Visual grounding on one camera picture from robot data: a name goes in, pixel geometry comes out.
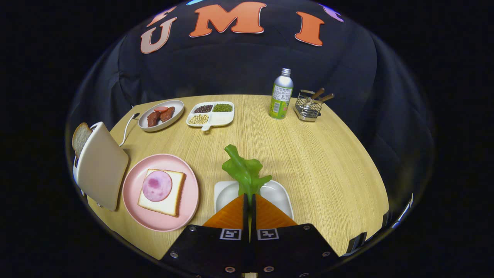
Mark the silver bottle with green label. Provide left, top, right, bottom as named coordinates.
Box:
left=269, top=68, right=294, bottom=120

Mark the white square plate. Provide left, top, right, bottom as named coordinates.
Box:
left=214, top=180, right=294, bottom=220

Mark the white divided dish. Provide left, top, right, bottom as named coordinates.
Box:
left=186, top=101, right=235, bottom=132

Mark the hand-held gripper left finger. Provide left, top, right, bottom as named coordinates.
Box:
left=160, top=194, right=250, bottom=278

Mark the square white toast slice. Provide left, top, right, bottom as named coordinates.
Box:
left=138, top=169, right=186, bottom=217

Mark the white toaster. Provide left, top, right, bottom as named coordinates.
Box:
left=73, top=121, right=129, bottom=212

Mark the wire mesh utensil holder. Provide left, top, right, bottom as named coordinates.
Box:
left=294, top=90, right=323, bottom=122

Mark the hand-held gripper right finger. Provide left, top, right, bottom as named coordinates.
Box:
left=250, top=194, right=342, bottom=278

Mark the white toaster cable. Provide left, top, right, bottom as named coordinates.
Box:
left=119, top=113, right=140, bottom=147

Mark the beige round plate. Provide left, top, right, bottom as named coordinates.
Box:
left=138, top=100, right=184, bottom=132

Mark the pink ham slice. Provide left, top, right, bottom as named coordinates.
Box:
left=142, top=170, right=173, bottom=202

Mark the pink round plate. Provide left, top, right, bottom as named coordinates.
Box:
left=122, top=154, right=200, bottom=232

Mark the green lettuce leaf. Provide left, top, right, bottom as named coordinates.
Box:
left=222, top=144, right=272, bottom=205

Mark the rounded brown-crust bread slice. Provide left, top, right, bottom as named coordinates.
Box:
left=72, top=122, right=92, bottom=159

